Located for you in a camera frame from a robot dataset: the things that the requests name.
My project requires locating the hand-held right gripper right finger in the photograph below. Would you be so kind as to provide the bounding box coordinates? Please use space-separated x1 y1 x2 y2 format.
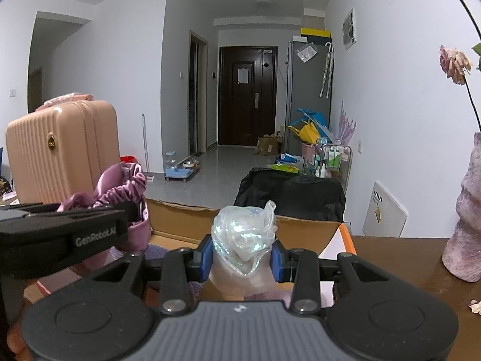
271 239 392 314

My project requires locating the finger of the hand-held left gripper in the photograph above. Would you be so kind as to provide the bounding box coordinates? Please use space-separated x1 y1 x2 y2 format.
109 199 149 231

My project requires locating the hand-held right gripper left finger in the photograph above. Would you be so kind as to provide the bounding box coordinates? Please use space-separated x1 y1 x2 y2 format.
90 235 215 314

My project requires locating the purple satin pouch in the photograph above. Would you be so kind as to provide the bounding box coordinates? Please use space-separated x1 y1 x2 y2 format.
56 162 151 252

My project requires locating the clear plastic bag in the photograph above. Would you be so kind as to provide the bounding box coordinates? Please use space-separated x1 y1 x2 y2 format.
208 200 279 297

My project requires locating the cardboard box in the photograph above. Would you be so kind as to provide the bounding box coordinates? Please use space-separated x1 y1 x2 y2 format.
23 197 357 309

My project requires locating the pink cloth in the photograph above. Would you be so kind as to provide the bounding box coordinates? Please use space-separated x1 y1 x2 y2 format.
23 259 113 305

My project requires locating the blue pet feeder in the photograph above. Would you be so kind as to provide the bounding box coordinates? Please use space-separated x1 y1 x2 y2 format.
164 151 200 182

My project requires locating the white mop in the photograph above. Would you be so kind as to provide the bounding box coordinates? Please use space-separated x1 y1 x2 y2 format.
141 113 155 183

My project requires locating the black bag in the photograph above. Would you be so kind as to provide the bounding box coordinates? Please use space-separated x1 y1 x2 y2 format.
234 167 346 222

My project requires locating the pink ribbed suitcase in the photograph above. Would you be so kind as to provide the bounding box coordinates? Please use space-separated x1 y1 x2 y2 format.
5 92 121 205

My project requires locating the pile of colourful packets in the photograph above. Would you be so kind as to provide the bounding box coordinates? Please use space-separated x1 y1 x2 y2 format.
272 152 301 174

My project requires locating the brown floor carton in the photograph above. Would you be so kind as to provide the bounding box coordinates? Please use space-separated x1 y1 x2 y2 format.
256 135 283 156

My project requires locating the white flat panel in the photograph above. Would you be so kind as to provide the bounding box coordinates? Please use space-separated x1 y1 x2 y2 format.
363 181 408 238

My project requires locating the dark side doorway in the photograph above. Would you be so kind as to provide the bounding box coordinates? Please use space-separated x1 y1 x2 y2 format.
188 30 209 155

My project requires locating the dark brown entrance door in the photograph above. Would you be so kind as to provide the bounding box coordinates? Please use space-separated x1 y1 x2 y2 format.
219 46 279 147

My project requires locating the grey refrigerator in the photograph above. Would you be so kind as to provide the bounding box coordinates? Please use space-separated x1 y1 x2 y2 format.
285 39 333 155

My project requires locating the pink textured vase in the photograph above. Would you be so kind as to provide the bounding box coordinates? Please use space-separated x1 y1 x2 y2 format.
441 131 481 282

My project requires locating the clear folded umbrella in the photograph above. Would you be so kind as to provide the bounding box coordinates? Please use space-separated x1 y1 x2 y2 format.
319 42 335 99

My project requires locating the clear plastic pouch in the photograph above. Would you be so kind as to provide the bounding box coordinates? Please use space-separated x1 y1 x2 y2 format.
296 45 318 63

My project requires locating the yellow and black box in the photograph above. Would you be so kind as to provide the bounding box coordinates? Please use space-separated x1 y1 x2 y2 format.
301 27 333 40

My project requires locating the dried rose bouquet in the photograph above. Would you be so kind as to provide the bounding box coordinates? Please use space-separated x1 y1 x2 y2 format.
400 0 481 132

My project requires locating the wire trolley with bottles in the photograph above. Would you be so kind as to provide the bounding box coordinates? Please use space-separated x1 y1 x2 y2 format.
312 137 353 179

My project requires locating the purple wall decoration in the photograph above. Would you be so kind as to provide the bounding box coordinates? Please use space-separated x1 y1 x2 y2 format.
338 101 357 145

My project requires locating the white wall electric panel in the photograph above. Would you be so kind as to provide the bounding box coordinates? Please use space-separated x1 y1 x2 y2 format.
342 8 357 49

